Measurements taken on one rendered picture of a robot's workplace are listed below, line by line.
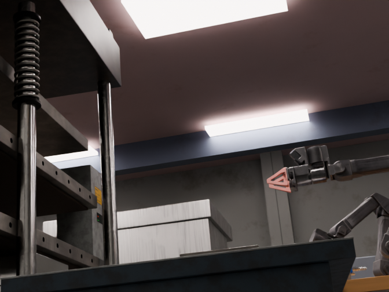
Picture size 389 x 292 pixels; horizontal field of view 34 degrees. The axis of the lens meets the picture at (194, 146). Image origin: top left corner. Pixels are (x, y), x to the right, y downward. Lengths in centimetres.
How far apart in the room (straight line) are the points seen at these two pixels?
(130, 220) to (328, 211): 396
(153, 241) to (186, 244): 29
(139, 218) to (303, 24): 219
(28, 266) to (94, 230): 92
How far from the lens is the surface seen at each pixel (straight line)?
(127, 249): 547
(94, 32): 258
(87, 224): 273
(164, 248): 539
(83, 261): 238
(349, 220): 277
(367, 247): 874
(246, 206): 895
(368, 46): 632
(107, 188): 262
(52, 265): 208
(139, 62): 600
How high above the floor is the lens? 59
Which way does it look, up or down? 19 degrees up
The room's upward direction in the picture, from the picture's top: 5 degrees counter-clockwise
